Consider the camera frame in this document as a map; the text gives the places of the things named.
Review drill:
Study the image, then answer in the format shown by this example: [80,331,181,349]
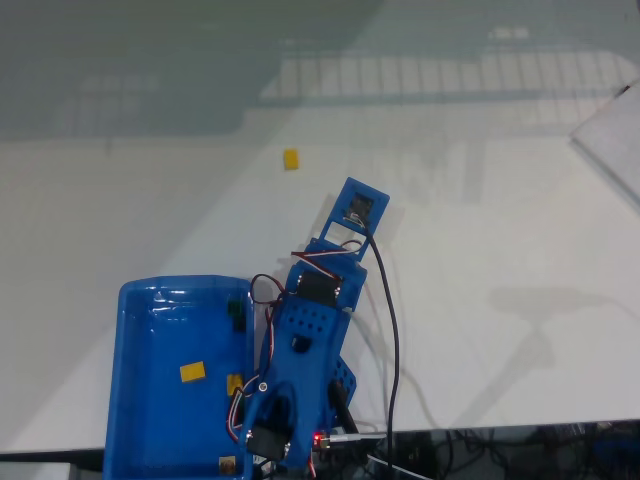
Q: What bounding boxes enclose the flat yellow lego plate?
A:
[179,360,207,384]

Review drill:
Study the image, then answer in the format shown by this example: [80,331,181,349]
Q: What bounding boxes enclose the tangled black cables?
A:
[369,422,640,480]

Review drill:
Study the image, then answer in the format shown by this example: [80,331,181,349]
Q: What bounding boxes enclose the grey flat board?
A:
[569,77,640,211]

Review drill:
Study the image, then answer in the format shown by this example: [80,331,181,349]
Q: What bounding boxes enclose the controller board with red light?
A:
[310,428,389,452]

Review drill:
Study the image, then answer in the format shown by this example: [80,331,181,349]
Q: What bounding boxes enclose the blue plastic bin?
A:
[102,274,257,480]

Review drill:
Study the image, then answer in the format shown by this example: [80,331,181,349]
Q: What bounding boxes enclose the red white servo wire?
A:
[291,239,364,282]

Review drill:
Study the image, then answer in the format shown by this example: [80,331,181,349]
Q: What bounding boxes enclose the black camera cable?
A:
[357,219,402,444]

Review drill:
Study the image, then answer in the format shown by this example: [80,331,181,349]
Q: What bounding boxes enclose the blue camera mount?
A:
[321,176,392,242]

